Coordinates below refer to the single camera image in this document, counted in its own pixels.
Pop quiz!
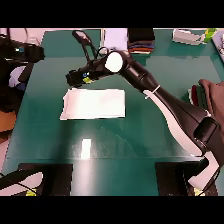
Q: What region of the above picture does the black garment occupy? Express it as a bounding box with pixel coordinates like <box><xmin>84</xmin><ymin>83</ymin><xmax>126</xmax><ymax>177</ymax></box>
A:
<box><xmin>128</xmin><ymin>28</ymin><xmax>156</xmax><ymax>43</ymax></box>

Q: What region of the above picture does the white T-shirt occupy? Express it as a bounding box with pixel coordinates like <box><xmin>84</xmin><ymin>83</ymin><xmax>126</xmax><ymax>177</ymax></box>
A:
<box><xmin>59</xmin><ymin>87</ymin><xmax>127</xmax><ymax>121</ymax></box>

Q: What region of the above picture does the heap of clothes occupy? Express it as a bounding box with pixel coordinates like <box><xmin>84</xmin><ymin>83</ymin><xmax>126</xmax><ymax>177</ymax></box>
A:
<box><xmin>128</xmin><ymin>40</ymin><xmax>155</xmax><ymax>55</ymax></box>

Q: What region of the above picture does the brown garment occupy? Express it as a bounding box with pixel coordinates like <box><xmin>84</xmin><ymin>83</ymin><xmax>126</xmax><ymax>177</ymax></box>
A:
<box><xmin>198</xmin><ymin>79</ymin><xmax>224</xmax><ymax>134</ymax></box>

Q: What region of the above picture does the green garment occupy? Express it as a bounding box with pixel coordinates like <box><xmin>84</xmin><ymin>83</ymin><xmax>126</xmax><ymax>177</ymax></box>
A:
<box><xmin>195</xmin><ymin>84</ymin><xmax>210</xmax><ymax>107</ymax></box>

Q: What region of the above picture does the white folded garment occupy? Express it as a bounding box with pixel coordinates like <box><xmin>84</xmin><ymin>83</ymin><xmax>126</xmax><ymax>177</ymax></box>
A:
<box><xmin>101</xmin><ymin>28</ymin><xmax>130</xmax><ymax>52</ymax></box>

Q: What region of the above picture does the yellow box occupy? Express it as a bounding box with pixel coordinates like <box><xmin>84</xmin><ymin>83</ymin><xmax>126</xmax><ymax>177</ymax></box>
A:
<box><xmin>204</xmin><ymin>28</ymin><xmax>218</xmax><ymax>43</ymax></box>

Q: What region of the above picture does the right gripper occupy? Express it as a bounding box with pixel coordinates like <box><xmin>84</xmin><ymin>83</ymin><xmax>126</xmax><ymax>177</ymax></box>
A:
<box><xmin>65</xmin><ymin>61</ymin><xmax>107</xmax><ymax>89</ymax></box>

